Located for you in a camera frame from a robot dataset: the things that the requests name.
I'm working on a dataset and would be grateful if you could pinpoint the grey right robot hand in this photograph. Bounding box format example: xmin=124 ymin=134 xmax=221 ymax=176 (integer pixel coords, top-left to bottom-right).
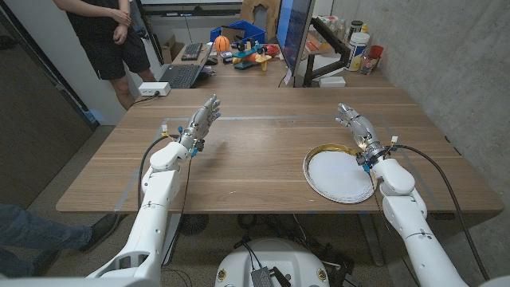
xmin=335 ymin=102 xmax=390 ymax=163

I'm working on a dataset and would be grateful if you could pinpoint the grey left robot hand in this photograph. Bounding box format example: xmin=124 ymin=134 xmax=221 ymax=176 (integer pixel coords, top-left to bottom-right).
xmin=178 ymin=94 xmax=222 ymax=152

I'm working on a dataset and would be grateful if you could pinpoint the white paper plate gold rim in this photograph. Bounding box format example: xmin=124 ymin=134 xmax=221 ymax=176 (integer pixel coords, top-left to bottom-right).
xmin=302 ymin=143 xmax=376 ymax=205

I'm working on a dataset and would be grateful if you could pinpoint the black open laptop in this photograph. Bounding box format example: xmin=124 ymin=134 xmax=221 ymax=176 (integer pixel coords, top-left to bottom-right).
xmin=158 ymin=41 xmax=214 ymax=89

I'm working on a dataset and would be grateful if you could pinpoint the flat white box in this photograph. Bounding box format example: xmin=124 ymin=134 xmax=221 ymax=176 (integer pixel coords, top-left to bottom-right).
xmin=318 ymin=76 xmax=347 ymax=88

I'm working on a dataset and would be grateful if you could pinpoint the white power strip box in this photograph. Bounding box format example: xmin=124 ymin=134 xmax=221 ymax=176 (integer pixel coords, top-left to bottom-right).
xmin=138 ymin=81 xmax=171 ymax=97

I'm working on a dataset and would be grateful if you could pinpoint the clear glass jar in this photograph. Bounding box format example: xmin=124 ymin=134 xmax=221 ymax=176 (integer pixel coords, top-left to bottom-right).
xmin=359 ymin=53 xmax=378 ymax=76

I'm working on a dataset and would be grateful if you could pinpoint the black computer keyboard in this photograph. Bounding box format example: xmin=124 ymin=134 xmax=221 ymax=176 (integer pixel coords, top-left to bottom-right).
xmin=181 ymin=42 xmax=203 ymax=61

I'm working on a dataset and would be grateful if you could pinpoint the small open cardboard box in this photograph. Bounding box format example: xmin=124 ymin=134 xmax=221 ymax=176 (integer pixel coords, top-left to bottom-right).
xmin=161 ymin=34 xmax=185 ymax=64

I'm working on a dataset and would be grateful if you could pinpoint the small orange basketball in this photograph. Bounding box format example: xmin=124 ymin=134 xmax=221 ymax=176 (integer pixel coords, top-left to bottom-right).
xmin=214 ymin=35 xmax=231 ymax=53

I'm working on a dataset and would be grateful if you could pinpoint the red plastic cup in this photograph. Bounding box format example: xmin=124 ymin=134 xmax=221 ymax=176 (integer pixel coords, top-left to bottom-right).
xmin=368 ymin=45 xmax=385 ymax=69

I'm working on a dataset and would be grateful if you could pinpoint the white wipes canister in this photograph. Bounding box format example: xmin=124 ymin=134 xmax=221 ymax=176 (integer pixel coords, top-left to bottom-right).
xmin=345 ymin=32 xmax=371 ymax=73

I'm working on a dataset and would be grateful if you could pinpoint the colourful toy airplane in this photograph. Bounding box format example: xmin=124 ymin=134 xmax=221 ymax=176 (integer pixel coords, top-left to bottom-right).
xmin=231 ymin=38 xmax=273 ymax=72

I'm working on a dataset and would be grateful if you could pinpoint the stack of snack boxes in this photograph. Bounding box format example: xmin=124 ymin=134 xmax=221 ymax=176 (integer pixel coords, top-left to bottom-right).
xmin=304 ymin=31 xmax=335 ymax=55

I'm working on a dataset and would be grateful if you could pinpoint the jar with dark lid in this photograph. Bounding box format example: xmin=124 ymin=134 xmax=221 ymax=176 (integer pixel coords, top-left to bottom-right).
xmin=348 ymin=20 xmax=364 ymax=41

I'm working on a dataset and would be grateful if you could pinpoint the blue plastic bin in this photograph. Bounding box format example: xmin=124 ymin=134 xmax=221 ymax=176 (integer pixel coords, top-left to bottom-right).
xmin=210 ymin=19 xmax=267 ymax=45

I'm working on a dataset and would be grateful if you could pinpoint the round black floor fan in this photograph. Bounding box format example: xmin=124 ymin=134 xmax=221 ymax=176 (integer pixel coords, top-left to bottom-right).
xmin=178 ymin=214 xmax=210 ymax=236

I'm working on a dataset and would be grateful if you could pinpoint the grey metal table leg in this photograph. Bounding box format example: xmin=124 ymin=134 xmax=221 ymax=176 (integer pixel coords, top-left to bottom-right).
xmin=161 ymin=213 xmax=182 ymax=266
xmin=356 ymin=210 xmax=386 ymax=267

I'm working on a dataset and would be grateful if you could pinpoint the cardboard arch panel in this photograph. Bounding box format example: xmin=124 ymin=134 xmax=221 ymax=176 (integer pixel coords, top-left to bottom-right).
xmin=239 ymin=0 xmax=281 ymax=29

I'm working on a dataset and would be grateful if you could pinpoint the person in black clothes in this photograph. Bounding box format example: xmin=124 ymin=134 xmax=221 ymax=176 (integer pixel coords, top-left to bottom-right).
xmin=53 ymin=0 xmax=157 ymax=111

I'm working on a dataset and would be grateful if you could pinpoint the large computer monitor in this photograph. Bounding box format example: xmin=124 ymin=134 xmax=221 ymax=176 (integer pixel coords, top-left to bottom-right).
xmin=276 ymin=0 xmax=316 ymax=88

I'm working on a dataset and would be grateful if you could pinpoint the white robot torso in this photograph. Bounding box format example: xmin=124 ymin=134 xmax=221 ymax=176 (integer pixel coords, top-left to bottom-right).
xmin=214 ymin=238 xmax=331 ymax=287

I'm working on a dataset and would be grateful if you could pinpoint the grey finned box on torso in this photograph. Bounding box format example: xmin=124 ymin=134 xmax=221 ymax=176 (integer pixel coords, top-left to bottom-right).
xmin=249 ymin=265 xmax=276 ymax=287

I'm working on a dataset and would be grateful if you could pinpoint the person in blue jeans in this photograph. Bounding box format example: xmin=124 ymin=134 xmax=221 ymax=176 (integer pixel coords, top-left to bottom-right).
xmin=0 ymin=202 xmax=120 ymax=278

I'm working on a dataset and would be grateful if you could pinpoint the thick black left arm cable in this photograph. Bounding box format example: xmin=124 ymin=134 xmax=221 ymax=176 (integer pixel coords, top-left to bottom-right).
xmin=137 ymin=133 xmax=180 ymax=212

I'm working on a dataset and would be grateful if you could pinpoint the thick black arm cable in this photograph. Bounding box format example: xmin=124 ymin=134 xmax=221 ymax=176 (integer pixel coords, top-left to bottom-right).
xmin=137 ymin=133 xmax=180 ymax=212
xmin=388 ymin=143 xmax=490 ymax=281

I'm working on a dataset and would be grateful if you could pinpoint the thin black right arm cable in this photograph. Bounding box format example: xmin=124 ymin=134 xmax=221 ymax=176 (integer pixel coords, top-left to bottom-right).
xmin=367 ymin=169 xmax=420 ymax=286

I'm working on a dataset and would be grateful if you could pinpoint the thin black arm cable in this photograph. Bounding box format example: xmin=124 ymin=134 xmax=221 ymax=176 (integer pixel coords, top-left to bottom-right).
xmin=161 ymin=155 xmax=193 ymax=265
xmin=367 ymin=169 xmax=420 ymax=286

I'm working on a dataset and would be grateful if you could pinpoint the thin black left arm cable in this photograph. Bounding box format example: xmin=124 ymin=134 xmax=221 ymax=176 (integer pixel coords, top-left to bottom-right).
xmin=161 ymin=155 xmax=193 ymax=265

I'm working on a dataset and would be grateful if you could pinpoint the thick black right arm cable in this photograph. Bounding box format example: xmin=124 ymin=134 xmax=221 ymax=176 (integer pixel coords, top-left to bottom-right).
xmin=388 ymin=143 xmax=490 ymax=281

